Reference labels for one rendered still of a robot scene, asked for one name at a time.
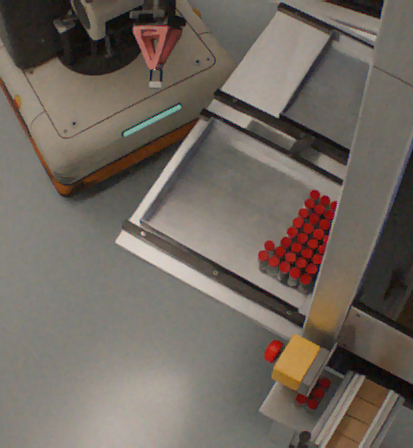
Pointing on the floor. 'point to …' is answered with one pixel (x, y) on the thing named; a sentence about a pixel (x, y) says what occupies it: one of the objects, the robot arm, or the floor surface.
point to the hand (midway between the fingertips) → (155, 64)
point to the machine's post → (371, 169)
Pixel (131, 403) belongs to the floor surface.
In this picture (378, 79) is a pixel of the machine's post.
